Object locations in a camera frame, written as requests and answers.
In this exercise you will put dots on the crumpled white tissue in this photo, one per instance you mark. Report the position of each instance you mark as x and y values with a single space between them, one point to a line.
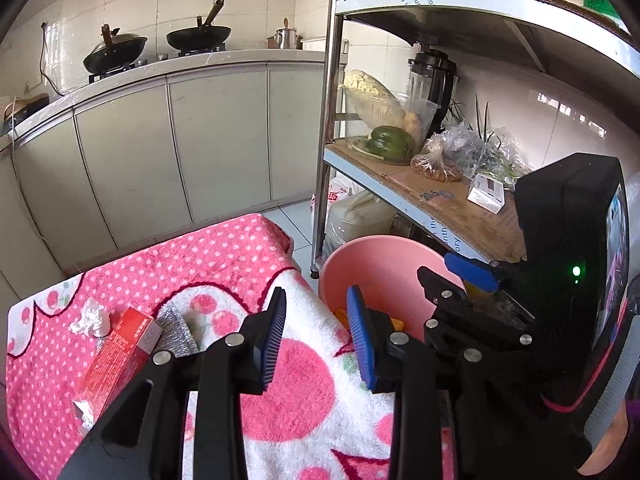
94 320

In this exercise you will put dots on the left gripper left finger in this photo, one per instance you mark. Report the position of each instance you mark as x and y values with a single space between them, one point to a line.
262 334

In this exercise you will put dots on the potato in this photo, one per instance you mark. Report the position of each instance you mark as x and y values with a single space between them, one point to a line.
413 125

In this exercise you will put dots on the person's right hand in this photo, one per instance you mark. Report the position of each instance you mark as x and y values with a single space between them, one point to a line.
609 446

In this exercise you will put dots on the clear bag with scallions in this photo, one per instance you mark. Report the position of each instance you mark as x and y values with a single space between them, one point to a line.
478 147

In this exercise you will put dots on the clear glass bowl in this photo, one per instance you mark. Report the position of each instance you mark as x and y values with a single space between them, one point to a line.
357 132

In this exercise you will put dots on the metal shelf rack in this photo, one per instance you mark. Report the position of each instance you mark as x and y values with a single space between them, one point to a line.
503 84

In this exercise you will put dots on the red toothpaste box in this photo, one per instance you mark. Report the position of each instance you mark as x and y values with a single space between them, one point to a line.
125 351

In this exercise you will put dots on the grey kitchen cabinets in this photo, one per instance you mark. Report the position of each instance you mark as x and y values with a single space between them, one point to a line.
138 164

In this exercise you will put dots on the green bell pepper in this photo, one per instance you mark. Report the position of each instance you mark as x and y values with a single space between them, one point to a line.
393 144

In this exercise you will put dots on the black blender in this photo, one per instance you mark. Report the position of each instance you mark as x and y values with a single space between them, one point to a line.
433 76

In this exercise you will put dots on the black wok with handle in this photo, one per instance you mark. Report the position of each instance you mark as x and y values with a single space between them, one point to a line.
204 36

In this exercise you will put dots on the pink plastic basin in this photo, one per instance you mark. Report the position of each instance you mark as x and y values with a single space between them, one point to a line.
384 267

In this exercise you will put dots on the bag of brown nuts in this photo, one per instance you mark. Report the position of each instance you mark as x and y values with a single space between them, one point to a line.
433 163

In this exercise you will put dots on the napa cabbage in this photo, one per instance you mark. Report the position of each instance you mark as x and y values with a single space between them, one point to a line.
372 101

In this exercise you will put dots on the silver scouring cloth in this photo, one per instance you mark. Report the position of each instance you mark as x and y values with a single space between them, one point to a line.
176 336

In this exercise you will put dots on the steel pot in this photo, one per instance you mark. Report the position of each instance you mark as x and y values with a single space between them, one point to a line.
287 38

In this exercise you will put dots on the pink polka dot towel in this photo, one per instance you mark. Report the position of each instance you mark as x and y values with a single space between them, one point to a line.
316 420

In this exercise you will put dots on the black wok with lid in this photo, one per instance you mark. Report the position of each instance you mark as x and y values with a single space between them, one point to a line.
115 50

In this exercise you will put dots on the small white box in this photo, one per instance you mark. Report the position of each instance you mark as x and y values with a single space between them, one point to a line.
487 192

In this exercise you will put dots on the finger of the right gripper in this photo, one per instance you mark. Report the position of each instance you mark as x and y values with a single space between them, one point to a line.
479 274
444 294

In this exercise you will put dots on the white sack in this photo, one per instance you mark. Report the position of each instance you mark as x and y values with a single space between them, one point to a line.
353 212

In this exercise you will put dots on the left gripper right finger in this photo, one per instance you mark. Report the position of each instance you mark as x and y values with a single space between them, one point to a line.
379 369

